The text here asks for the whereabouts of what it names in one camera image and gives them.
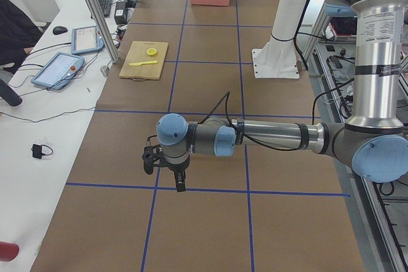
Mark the bamboo cutting board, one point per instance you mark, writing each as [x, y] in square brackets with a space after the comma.
[137, 53]

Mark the red bottle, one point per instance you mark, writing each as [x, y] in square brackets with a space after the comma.
[8, 251]

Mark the white pedestal column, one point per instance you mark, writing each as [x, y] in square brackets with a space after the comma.
[277, 59]

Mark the aluminium frame post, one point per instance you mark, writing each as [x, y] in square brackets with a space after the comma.
[96, 12]

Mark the yellow lemon slice toy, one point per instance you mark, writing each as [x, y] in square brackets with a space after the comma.
[151, 51]

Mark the yellow plastic knife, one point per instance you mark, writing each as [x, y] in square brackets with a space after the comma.
[136, 64]

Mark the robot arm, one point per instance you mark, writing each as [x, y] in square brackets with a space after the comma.
[370, 142]

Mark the teach pendant near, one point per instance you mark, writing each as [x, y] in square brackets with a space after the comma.
[58, 71]

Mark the teach pendant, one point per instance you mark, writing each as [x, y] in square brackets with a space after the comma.
[58, 71]
[85, 40]

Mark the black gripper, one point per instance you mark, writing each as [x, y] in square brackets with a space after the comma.
[177, 168]

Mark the brown table mat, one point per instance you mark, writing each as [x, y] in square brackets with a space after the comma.
[258, 210]

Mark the black computer mouse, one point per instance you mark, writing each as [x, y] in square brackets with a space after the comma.
[57, 30]

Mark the teach pendant far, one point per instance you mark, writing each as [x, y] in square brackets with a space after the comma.
[85, 40]

